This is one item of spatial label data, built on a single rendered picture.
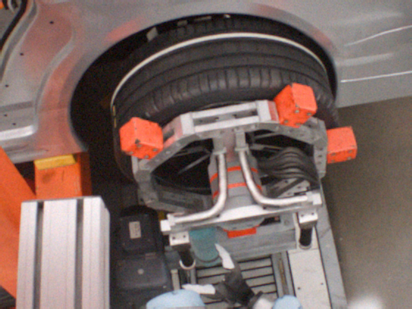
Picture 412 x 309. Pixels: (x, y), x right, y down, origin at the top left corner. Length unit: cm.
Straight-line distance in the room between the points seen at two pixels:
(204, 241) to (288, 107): 53
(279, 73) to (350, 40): 24
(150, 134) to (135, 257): 73
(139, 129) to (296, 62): 46
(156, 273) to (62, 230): 171
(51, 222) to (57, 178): 160
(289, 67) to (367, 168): 120
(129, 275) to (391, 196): 115
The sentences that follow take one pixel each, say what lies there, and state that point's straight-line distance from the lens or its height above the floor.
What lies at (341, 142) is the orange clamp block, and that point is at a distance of 208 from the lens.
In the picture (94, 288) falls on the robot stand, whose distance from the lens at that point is 72.
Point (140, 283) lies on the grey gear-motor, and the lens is 245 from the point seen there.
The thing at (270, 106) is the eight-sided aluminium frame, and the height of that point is 111.
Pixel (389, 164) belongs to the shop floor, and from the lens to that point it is 306.
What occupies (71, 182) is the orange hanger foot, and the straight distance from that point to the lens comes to 234.
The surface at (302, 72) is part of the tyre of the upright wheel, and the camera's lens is 195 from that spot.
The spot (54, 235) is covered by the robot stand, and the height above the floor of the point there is 203.
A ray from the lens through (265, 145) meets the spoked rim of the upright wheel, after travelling 216.
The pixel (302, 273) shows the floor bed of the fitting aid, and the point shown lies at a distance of 276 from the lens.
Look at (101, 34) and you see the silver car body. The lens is 181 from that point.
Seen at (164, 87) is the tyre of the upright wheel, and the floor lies 114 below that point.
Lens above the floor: 270
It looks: 61 degrees down
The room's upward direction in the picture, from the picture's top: 12 degrees counter-clockwise
